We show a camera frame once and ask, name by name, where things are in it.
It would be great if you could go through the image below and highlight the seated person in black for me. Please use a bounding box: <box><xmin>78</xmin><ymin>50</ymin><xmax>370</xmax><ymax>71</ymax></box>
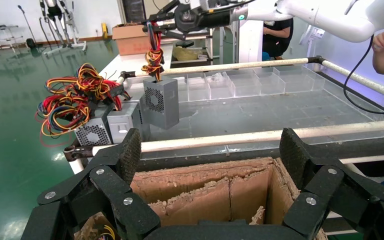
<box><xmin>262</xmin><ymin>18</ymin><xmax>295</xmax><ymax>61</ymax></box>

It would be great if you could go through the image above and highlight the black round stool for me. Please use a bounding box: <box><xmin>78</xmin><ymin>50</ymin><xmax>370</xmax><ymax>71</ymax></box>
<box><xmin>175</xmin><ymin>39</ymin><xmax>195</xmax><ymax>49</ymax></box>

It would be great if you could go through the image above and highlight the legged robot on stand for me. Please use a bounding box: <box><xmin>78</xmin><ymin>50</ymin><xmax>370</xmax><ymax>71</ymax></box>
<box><xmin>38</xmin><ymin>0</ymin><xmax>89</xmax><ymax>56</ymax></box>

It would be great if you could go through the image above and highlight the white cabinet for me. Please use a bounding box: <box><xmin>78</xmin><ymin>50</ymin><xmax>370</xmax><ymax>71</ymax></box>
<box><xmin>238</xmin><ymin>19</ymin><xmax>264</xmax><ymax>64</ymax></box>

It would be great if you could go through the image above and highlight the metal cart with monitor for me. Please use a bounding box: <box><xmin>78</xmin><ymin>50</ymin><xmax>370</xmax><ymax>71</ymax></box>
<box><xmin>0</xmin><ymin>19</ymin><xmax>25</xmax><ymax>52</ymax></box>

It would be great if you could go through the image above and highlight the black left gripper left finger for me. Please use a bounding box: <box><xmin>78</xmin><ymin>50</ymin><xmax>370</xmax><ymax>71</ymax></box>
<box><xmin>21</xmin><ymin>128</ymin><xmax>161</xmax><ymax>240</ymax></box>

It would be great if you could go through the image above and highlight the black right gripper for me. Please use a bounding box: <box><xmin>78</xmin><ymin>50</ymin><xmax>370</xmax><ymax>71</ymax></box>
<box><xmin>142</xmin><ymin>0</ymin><xmax>243</xmax><ymax>41</ymax></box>

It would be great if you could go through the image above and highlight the brown cardboard carton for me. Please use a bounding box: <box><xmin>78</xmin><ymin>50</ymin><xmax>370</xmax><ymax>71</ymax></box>
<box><xmin>111</xmin><ymin>22</ymin><xmax>153</xmax><ymax>57</ymax></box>

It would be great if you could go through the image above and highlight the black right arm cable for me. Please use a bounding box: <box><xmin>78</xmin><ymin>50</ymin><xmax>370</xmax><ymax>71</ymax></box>
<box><xmin>343</xmin><ymin>34</ymin><xmax>384</xmax><ymax>116</ymax></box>

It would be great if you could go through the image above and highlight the torn cardboard divider box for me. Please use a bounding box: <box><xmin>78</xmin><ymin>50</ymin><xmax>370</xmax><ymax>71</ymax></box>
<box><xmin>74</xmin><ymin>157</ymin><xmax>329</xmax><ymax>240</ymax></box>

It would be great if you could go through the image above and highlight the grey power supply with cables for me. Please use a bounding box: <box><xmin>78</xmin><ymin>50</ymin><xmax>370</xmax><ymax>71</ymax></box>
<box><xmin>44</xmin><ymin>62</ymin><xmax>151</xmax><ymax>145</ymax></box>
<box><xmin>139</xmin><ymin>21</ymin><xmax>180</xmax><ymax>131</ymax></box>
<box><xmin>35</xmin><ymin>94</ymin><xmax>115</xmax><ymax>148</ymax></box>

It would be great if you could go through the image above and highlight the clear acrylic compartment organizer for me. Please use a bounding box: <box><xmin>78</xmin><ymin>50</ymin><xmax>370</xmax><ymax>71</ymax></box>
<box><xmin>172</xmin><ymin>65</ymin><xmax>327</xmax><ymax>103</ymax></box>

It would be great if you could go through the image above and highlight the yellow bag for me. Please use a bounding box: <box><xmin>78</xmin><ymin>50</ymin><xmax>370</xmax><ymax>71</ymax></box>
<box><xmin>173</xmin><ymin>46</ymin><xmax>210</xmax><ymax>62</ymax></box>

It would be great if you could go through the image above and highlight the white pipe table frame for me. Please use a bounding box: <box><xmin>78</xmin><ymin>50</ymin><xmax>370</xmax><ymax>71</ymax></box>
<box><xmin>63</xmin><ymin>56</ymin><xmax>384</xmax><ymax>167</ymax></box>

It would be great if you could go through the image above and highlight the black pole stand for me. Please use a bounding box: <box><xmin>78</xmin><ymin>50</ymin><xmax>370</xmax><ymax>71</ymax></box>
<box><xmin>17</xmin><ymin>4</ymin><xmax>37</xmax><ymax>50</ymax></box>

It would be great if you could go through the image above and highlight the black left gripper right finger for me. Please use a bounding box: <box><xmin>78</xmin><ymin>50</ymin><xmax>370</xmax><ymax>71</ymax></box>
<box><xmin>279</xmin><ymin>127</ymin><xmax>384</xmax><ymax>240</ymax></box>

